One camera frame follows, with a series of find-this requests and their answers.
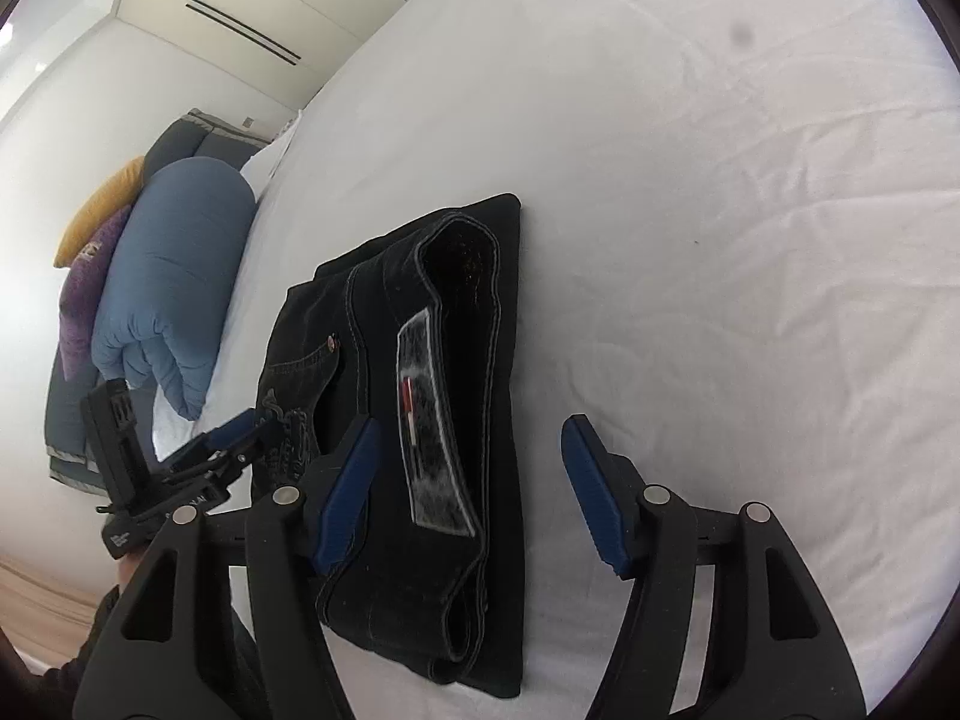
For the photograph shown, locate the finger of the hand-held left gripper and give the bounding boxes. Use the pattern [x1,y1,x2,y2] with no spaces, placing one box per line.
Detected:
[157,408,260,475]
[202,420,290,496]

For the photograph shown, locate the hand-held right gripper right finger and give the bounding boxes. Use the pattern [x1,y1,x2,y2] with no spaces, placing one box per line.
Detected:
[561,414,867,720]

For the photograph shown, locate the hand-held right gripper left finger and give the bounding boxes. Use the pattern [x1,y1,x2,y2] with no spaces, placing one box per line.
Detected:
[71,414,383,720]

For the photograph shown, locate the black denim pants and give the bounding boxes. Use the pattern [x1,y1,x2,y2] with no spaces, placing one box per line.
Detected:
[251,193,524,700]

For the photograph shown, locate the purple pillow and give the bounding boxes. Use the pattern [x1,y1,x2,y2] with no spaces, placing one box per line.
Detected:
[58,206,134,391]

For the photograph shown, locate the blue rolled duvet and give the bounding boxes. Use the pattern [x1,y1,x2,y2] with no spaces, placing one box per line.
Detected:
[91,157,257,421]

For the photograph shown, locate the yellow pillow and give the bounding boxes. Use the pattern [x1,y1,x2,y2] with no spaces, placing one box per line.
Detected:
[52,156,147,269]

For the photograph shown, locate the white pillow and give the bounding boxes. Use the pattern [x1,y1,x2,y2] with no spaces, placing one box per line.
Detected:
[238,109,305,203]

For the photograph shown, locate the white bed sheet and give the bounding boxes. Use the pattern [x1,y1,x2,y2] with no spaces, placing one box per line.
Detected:
[150,0,960,720]

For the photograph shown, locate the grey folded blanket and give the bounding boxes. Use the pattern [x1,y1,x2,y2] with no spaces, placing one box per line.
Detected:
[45,109,275,496]

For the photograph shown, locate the white wardrobe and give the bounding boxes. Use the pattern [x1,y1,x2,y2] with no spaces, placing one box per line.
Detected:
[112,0,466,113]

